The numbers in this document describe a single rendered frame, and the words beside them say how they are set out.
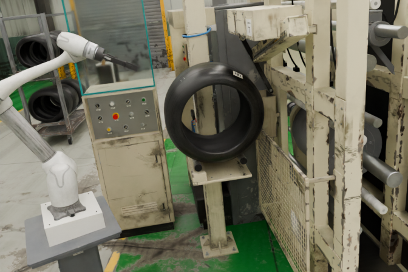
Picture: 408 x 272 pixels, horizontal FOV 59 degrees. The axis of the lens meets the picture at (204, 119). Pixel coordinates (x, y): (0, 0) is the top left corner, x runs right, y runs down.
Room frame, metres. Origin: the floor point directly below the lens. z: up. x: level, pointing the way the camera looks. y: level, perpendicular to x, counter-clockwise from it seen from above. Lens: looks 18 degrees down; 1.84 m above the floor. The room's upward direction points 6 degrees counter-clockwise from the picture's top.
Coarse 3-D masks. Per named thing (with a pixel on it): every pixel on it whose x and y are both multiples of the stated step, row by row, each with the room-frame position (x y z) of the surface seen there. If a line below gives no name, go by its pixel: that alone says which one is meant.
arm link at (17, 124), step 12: (0, 108) 1.95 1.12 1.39; (12, 108) 2.01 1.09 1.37; (12, 120) 1.98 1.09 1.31; (24, 120) 2.02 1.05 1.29; (24, 132) 1.99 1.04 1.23; (36, 132) 2.04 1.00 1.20; (36, 144) 2.00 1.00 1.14; (48, 144) 2.05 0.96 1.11; (36, 156) 2.01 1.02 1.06; (48, 156) 2.01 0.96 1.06; (60, 156) 2.04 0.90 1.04; (48, 168) 1.99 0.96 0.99; (72, 168) 2.02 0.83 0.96
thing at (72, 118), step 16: (16, 16) 5.05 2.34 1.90; (32, 16) 5.05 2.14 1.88; (48, 16) 6.30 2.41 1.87; (48, 32) 5.05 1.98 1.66; (16, 48) 5.16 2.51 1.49; (32, 48) 5.56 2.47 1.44; (48, 48) 5.04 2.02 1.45; (32, 64) 5.39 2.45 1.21; (32, 80) 5.02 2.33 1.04; (64, 80) 6.01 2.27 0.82; (32, 96) 5.16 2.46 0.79; (48, 96) 5.81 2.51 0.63; (64, 96) 5.20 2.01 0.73; (80, 96) 5.95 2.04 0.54; (32, 112) 5.14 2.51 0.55; (48, 112) 5.44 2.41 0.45; (64, 112) 5.04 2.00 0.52; (80, 112) 6.14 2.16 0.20; (48, 128) 5.38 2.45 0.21; (64, 128) 5.28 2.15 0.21
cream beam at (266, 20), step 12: (228, 12) 2.28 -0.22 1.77; (240, 12) 1.96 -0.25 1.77; (252, 12) 1.75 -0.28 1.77; (264, 12) 1.75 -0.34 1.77; (276, 12) 1.75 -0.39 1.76; (288, 12) 1.76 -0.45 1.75; (300, 12) 1.77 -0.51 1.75; (228, 24) 2.31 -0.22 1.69; (240, 24) 1.98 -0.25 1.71; (252, 24) 1.75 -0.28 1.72; (264, 24) 1.75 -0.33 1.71; (276, 24) 1.75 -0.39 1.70; (252, 36) 1.76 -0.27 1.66; (264, 36) 1.75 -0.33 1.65; (276, 36) 1.75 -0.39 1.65
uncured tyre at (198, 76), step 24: (192, 72) 2.01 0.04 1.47; (216, 72) 1.98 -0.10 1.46; (240, 72) 2.04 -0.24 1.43; (168, 96) 2.03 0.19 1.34; (240, 96) 2.27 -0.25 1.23; (168, 120) 1.96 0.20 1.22; (240, 120) 2.26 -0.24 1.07; (192, 144) 1.95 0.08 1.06; (216, 144) 2.23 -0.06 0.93; (240, 144) 1.97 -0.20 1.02
